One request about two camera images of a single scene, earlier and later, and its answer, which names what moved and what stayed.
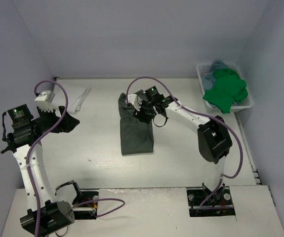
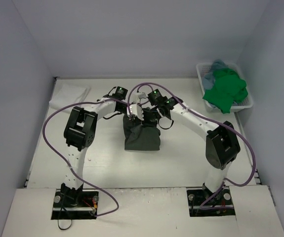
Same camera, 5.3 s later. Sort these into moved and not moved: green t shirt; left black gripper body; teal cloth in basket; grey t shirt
Moved: left black gripper body; grey t shirt
Not moved: teal cloth in basket; green t shirt
